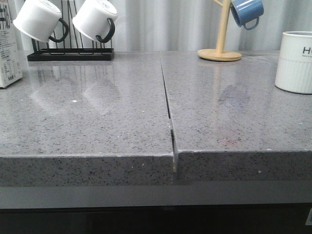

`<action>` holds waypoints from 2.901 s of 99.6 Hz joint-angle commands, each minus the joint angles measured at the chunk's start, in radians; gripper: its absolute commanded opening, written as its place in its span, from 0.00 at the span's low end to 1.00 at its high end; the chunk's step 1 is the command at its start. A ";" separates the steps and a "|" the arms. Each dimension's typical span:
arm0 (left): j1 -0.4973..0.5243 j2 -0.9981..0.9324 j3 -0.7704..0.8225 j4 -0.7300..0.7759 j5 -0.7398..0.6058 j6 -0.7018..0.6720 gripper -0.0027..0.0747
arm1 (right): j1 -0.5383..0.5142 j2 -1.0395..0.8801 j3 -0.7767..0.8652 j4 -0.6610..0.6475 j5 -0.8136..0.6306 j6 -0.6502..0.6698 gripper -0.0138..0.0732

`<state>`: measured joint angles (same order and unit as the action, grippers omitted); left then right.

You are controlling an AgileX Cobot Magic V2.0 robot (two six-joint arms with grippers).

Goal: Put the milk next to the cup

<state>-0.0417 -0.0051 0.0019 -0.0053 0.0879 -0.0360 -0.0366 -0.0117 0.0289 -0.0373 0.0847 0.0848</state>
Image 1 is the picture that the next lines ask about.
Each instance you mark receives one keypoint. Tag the white HOME mug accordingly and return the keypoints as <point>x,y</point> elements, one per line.
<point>294,69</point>

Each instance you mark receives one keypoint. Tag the white blue milk carton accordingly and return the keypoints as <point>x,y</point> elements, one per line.
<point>10,70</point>

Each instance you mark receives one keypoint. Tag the wooden mug tree stand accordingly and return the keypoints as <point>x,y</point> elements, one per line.
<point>219,54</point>

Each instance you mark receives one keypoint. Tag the blue enamel mug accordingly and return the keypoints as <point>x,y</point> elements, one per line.
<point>244,11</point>

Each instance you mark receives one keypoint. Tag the black wire mug rack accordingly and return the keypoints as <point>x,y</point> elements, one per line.
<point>75,46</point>

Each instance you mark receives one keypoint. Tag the white mug black handle right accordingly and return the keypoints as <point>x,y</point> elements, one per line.
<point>96,20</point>

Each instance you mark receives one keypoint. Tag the white mug black handle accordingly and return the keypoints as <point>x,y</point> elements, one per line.
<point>38,19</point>
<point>96,20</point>

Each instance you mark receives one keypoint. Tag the white mug black handle left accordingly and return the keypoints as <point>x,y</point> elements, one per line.
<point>38,19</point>

